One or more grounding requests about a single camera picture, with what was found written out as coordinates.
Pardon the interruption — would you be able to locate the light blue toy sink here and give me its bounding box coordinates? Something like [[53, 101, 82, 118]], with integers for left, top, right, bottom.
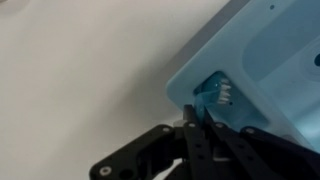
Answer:
[[165, 0, 320, 153]]

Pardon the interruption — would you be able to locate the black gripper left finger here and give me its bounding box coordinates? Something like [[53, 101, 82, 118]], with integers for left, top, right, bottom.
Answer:
[[89, 104, 218, 180]]

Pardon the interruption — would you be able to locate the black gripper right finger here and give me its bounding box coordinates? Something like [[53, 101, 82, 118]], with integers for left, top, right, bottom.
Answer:
[[203, 108, 320, 180]]

